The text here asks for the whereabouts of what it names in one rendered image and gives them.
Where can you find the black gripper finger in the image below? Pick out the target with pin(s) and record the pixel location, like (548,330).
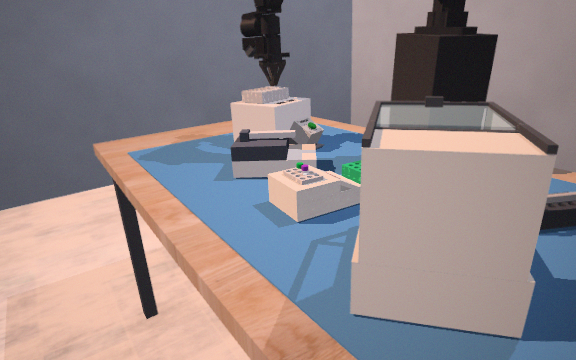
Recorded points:
(281,67)
(274,71)

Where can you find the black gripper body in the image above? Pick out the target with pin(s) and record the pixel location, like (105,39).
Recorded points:
(272,50)

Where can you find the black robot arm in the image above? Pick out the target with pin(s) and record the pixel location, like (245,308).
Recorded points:
(447,17)

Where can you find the green tube rack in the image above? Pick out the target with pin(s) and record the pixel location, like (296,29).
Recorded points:
(352,171)

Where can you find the blue bench mat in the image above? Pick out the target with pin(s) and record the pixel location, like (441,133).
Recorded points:
(310,261)

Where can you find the cream block with rows of round holes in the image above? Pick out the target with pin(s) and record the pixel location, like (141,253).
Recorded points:
(274,114)

